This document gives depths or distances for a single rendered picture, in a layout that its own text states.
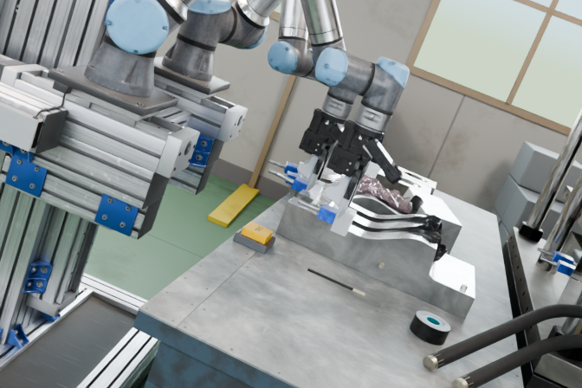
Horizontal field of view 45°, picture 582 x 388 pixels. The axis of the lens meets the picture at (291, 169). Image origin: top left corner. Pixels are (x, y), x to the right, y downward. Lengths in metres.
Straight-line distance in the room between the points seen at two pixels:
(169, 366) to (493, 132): 3.68
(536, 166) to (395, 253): 2.58
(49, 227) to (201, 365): 0.86
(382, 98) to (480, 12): 3.13
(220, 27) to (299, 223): 0.63
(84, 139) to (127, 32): 0.31
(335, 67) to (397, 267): 0.53
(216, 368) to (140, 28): 0.65
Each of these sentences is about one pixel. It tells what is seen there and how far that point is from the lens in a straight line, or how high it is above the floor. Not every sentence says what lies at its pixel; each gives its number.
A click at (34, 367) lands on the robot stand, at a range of 2.08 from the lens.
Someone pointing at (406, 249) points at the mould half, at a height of 0.90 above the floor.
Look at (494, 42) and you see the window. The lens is 4.64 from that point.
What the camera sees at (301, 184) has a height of 0.90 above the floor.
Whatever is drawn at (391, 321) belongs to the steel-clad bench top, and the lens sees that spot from 1.56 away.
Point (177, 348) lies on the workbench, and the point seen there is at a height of 0.76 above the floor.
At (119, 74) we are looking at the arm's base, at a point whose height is 1.08.
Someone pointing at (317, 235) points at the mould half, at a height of 0.84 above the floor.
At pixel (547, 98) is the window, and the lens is 4.71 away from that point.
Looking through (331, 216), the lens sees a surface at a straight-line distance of 1.60.
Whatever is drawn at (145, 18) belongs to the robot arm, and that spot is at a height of 1.22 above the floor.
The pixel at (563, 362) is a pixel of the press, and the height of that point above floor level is 0.78.
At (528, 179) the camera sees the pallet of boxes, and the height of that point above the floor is 0.85.
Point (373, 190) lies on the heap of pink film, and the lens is 2.11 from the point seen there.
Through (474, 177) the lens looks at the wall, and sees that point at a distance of 4.75.
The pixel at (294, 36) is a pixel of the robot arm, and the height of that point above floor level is 1.26.
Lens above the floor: 1.38
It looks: 14 degrees down
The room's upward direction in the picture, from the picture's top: 21 degrees clockwise
